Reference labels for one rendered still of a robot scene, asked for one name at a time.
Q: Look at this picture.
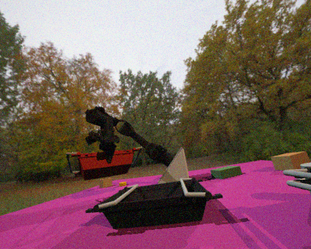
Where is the small green block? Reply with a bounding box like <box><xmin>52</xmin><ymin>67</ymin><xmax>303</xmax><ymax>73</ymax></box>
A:
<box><xmin>210</xmin><ymin>166</ymin><xmax>242</xmax><ymax>180</ymax></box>

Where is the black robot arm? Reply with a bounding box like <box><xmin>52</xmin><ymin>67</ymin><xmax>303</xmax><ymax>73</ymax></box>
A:
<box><xmin>85</xmin><ymin>106</ymin><xmax>173</xmax><ymax>167</ymax></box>

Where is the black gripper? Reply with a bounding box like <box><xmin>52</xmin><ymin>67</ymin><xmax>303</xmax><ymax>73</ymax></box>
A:
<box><xmin>99</xmin><ymin>127</ymin><xmax>119</xmax><ymax>163</ymax></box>

